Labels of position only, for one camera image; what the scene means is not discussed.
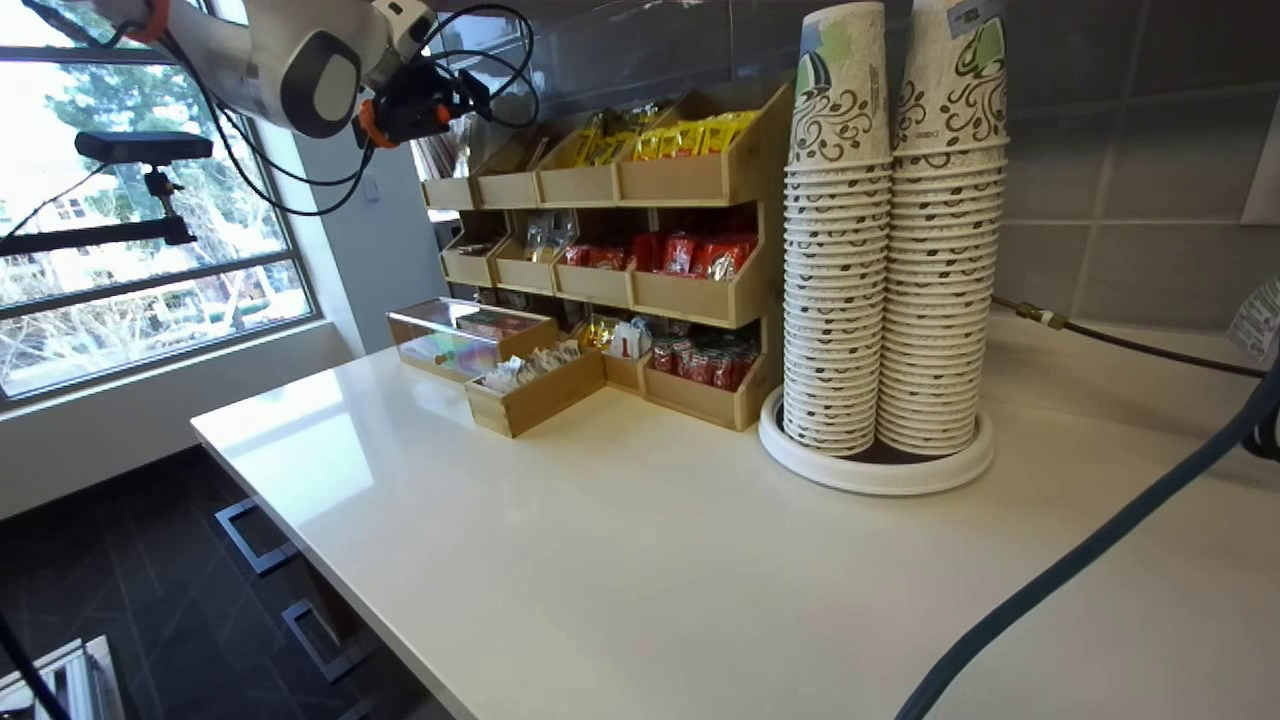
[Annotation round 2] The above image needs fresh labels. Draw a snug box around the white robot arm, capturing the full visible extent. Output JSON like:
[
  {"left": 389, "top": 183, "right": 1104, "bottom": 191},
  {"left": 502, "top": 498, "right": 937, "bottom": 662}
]
[{"left": 91, "top": 0, "right": 437, "bottom": 139}]

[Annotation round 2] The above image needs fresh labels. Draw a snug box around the red packets middle right box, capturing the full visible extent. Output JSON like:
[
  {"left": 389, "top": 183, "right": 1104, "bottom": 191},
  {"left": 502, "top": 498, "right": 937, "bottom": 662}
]
[{"left": 633, "top": 232, "right": 753, "bottom": 281}]

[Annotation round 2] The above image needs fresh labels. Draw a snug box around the red packets middle shelf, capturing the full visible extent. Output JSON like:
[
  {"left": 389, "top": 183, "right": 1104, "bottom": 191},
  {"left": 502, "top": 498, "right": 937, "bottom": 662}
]
[{"left": 564, "top": 240, "right": 633, "bottom": 270}]

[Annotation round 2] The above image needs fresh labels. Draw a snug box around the wooden tiered shelf organizer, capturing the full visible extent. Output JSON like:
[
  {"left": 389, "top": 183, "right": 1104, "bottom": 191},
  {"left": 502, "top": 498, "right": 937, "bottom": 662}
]
[{"left": 425, "top": 83, "right": 789, "bottom": 428}]

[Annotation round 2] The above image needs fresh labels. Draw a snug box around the small wooden creamer box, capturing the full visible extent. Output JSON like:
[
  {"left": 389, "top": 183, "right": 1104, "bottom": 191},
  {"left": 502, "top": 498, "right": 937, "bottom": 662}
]
[{"left": 465, "top": 339, "right": 605, "bottom": 435}]

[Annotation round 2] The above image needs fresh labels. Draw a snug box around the white clear packets middle box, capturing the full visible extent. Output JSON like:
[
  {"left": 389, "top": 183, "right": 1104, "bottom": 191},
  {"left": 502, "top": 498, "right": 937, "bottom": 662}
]
[{"left": 523, "top": 213, "right": 579, "bottom": 264}]

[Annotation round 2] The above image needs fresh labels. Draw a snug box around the clear acrylic tea box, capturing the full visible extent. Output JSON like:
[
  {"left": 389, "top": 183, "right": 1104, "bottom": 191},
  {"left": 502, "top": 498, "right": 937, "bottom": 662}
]
[{"left": 389, "top": 295, "right": 558, "bottom": 379}]

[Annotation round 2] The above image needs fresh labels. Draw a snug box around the yellow sweetener packets left box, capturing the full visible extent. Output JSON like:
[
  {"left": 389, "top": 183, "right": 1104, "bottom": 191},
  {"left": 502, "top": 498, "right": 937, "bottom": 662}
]
[{"left": 546, "top": 124, "right": 633, "bottom": 169}]

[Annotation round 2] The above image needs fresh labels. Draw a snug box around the yellow sweetener packets box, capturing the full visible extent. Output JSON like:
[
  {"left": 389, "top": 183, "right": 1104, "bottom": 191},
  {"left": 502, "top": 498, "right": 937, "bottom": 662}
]
[
  {"left": 546, "top": 124, "right": 633, "bottom": 169},
  {"left": 633, "top": 112, "right": 753, "bottom": 160}
]

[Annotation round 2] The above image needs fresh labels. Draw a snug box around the yellow sweetener packets right box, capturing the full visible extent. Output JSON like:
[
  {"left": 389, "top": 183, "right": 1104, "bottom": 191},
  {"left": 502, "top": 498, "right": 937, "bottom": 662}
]
[{"left": 633, "top": 112, "right": 753, "bottom": 160}]

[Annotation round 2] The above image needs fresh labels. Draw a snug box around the white round cup tray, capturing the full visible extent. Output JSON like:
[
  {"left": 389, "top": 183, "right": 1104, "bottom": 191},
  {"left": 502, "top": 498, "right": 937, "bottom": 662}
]
[{"left": 755, "top": 389, "right": 995, "bottom": 498}]

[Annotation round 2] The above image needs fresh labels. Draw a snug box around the paper cup stack left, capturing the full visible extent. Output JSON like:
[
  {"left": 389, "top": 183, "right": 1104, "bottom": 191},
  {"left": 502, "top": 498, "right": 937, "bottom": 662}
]
[{"left": 782, "top": 0, "right": 893, "bottom": 454}]

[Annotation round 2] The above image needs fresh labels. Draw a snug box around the paper cup stack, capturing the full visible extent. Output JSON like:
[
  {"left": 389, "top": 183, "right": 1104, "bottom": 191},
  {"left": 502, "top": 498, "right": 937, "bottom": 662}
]
[
  {"left": 879, "top": 0, "right": 1007, "bottom": 454},
  {"left": 782, "top": 0, "right": 893, "bottom": 454}
]

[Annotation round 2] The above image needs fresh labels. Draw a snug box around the paper cup stack right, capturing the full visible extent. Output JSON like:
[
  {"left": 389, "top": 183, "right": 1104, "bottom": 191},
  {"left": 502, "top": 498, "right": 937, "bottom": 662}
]
[{"left": 879, "top": 0, "right": 1007, "bottom": 454}]

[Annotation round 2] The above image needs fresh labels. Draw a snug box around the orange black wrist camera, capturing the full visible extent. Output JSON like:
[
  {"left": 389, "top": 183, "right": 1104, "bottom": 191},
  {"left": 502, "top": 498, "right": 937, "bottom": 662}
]
[{"left": 351, "top": 57, "right": 487, "bottom": 147}]

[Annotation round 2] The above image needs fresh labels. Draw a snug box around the black cable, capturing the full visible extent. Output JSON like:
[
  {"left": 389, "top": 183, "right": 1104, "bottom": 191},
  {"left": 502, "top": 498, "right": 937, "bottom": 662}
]
[{"left": 154, "top": 0, "right": 545, "bottom": 218}]

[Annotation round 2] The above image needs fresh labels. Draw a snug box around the grey blue hose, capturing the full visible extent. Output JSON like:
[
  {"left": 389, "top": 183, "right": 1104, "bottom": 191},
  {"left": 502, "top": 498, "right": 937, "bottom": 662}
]
[{"left": 893, "top": 349, "right": 1280, "bottom": 720}]

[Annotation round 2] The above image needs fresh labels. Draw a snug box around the black camera on tripod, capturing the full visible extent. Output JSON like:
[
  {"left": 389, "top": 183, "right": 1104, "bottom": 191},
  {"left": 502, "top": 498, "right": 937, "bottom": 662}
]
[{"left": 0, "top": 129, "right": 217, "bottom": 259}]

